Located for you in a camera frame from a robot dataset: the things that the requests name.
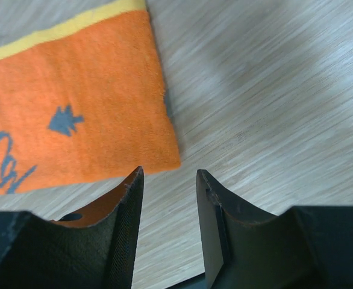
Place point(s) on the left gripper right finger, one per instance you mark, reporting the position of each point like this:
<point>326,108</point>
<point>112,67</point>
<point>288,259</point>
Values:
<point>247,247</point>

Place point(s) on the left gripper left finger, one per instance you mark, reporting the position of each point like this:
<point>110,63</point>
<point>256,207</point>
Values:
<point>91,247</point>

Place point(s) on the orange grey towel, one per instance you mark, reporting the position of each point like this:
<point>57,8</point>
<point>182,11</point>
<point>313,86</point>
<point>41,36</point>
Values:
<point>83,101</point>

